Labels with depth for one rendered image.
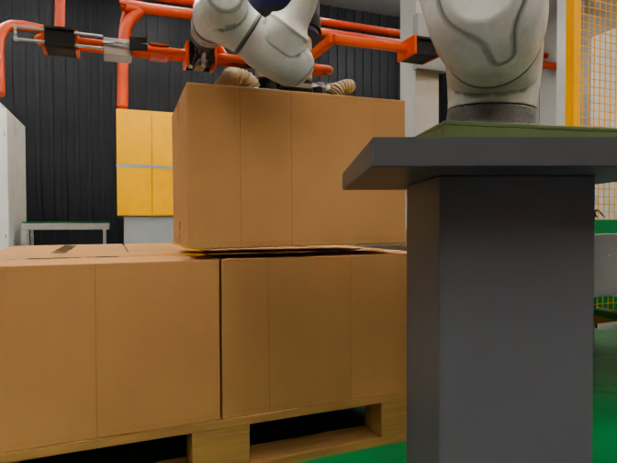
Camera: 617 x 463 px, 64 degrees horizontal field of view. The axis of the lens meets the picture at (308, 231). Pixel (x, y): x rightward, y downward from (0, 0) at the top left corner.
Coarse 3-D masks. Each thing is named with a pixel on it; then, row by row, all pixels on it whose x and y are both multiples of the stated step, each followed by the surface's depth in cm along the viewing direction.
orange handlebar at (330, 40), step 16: (80, 48) 129; (160, 48) 132; (176, 48) 135; (320, 48) 131; (368, 48) 130; (384, 48) 131; (400, 48) 132; (224, 64) 143; (240, 64) 145; (320, 64) 150
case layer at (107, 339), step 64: (0, 256) 132; (64, 256) 132; (128, 256) 131; (192, 256) 131; (256, 256) 130; (320, 256) 132; (384, 256) 140; (0, 320) 105; (64, 320) 110; (128, 320) 115; (192, 320) 120; (256, 320) 126; (320, 320) 133; (384, 320) 140; (0, 384) 105; (64, 384) 110; (128, 384) 115; (192, 384) 120; (256, 384) 126; (320, 384) 133; (384, 384) 140; (0, 448) 105
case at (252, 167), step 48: (192, 96) 119; (240, 96) 123; (288, 96) 127; (336, 96) 131; (192, 144) 119; (240, 144) 123; (288, 144) 127; (336, 144) 132; (192, 192) 119; (240, 192) 123; (288, 192) 127; (336, 192) 132; (384, 192) 137; (192, 240) 119; (240, 240) 123; (288, 240) 128; (336, 240) 132; (384, 240) 137
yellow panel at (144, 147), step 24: (120, 120) 809; (144, 120) 822; (168, 120) 836; (120, 144) 810; (144, 144) 823; (168, 144) 837; (120, 168) 811; (144, 168) 824; (168, 168) 837; (120, 192) 811; (144, 192) 825; (168, 192) 838; (144, 216) 830; (168, 216) 844; (144, 240) 831; (168, 240) 844
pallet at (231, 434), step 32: (256, 416) 126; (288, 416) 130; (384, 416) 140; (32, 448) 108; (64, 448) 110; (192, 448) 121; (224, 448) 123; (256, 448) 134; (288, 448) 134; (320, 448) 134; (352, 448) 137
